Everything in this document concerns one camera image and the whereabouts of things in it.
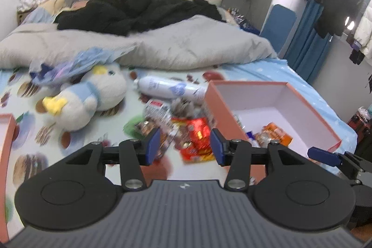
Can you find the small cardboard box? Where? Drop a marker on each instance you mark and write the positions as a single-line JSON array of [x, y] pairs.
[[22, 17]]

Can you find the white spray bottle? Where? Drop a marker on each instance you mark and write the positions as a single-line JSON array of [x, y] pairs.
[[157, 86]]

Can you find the pink cardboard box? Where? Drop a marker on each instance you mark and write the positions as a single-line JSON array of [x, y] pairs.
[[221, 108]]

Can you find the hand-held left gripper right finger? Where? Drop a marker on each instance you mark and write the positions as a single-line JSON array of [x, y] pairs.
[[216, 146]]

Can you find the grey blanket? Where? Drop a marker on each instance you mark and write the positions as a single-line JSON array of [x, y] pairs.
[[189, 41]]

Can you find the food print bed sheet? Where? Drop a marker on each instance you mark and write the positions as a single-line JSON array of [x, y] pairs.
[[46, 131]]

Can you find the blue padded board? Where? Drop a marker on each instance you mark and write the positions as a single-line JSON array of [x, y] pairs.
[[277, 24]]

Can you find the grey foil snack packet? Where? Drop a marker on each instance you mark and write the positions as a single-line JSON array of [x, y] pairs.
[[184, 108]]

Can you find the pink box lid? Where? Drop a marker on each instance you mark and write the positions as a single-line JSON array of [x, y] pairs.
[[8, 137]]

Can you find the cluster of small bottles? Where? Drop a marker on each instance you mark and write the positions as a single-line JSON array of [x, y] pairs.
[[242, 20]]

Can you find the blue curtain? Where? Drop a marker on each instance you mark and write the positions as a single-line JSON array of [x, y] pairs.
[[308, 44]]

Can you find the white blue snack packet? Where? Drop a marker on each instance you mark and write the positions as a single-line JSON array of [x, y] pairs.
[[250, 136]]

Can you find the white hanging jacket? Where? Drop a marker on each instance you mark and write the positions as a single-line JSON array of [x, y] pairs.
[[364, 30]]

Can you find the clear snack packet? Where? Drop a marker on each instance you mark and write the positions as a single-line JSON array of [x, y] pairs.
[[261, 139]]

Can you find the cartoon print pillow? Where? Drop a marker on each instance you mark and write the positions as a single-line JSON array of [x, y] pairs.
[[49, 5]]

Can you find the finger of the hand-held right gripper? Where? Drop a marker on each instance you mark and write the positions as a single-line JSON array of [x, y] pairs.
[[322, 155]]

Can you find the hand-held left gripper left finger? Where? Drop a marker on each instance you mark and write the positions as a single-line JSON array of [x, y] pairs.
[[154, 146]]

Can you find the orange striped snack packet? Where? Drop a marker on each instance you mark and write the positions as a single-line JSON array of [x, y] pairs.
[[145, 127]]

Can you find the white duck plush toy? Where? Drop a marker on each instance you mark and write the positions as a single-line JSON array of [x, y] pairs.
[[87, 99]]

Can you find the green snack packet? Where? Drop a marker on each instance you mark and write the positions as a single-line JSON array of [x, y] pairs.
[[165, 120]]

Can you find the shiny red foil snack packet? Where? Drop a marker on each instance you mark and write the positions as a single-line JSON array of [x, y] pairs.
[[199, 131]]

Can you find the black clothing heap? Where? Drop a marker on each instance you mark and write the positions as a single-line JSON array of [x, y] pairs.
[[122, 12]]

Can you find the blue plastic bag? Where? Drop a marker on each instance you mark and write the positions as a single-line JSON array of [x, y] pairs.
[[84, 60]]

